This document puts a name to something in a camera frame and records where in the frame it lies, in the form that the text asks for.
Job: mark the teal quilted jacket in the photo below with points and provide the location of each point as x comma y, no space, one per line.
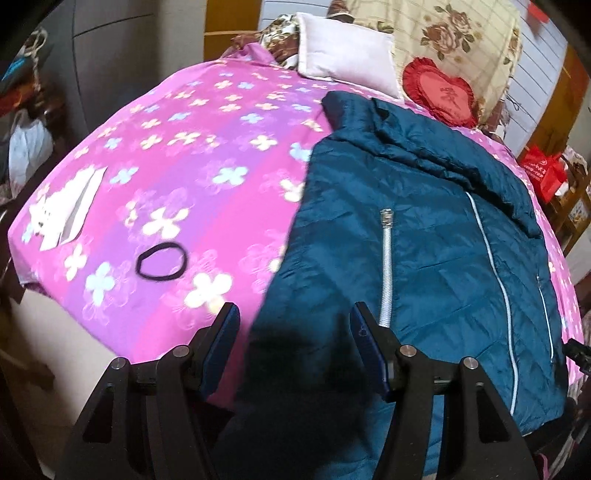
438,230

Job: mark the white paper sheet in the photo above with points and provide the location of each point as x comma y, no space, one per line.
78,207

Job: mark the yellow wooden panel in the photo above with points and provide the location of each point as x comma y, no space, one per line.
231,18

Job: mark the pile of colourful clothes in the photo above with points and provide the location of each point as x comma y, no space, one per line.
23,69

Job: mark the red heart cushion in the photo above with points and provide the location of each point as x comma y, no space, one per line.
438,92

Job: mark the wooden shelf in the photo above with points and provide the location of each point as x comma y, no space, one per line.
577,207

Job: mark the white pillow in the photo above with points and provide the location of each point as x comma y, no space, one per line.
346,50

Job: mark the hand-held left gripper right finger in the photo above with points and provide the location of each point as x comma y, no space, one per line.
367,346

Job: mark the red gift bag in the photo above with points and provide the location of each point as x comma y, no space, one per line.
545,175

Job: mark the cream rose-print blanket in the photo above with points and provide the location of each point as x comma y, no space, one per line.
461,27

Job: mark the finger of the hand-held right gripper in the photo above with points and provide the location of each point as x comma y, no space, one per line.
575,350

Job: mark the white plastic bag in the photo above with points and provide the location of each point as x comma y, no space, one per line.
30,147

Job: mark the brown floral cloth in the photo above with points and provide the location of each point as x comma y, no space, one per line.
277,32

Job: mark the pink floral bedsheet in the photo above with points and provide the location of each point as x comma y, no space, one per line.
184,161

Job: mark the grey wardrobe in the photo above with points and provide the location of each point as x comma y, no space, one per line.
129,55

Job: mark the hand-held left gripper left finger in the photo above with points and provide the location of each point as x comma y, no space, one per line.
220,346

